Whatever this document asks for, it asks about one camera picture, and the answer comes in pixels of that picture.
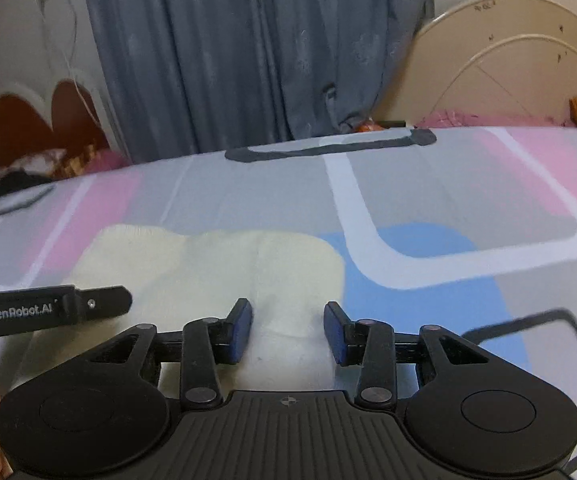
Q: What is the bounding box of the striped pillow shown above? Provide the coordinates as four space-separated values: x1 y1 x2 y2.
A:
0 145 132 204

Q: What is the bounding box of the pastel patterned bedsheet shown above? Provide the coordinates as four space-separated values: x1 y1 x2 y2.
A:
0 125 577 480

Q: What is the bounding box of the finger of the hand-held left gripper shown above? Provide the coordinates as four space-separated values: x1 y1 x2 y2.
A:
75 285 134 322

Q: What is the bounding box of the grey-blue curtain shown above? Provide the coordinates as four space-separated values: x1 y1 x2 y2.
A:
80 0 435 162

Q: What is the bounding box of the pink ruffled cloth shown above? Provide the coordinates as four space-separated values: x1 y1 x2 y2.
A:
415 109 575 129

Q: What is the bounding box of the thin white wire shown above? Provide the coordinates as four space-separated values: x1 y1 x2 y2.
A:
34 0 103 128

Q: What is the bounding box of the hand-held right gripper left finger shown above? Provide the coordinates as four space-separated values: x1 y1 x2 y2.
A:
90 298 254 407

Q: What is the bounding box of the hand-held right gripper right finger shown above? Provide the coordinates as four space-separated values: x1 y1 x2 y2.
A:
323 302 490 407

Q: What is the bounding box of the red scalloped headboard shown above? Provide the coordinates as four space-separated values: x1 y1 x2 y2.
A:
0 79 115 171

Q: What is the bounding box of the cream small garment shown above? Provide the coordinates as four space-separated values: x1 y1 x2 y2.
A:
0 224 345 396

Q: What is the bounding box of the cream round headboard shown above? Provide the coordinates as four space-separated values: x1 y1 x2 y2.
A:
371 0 577 127

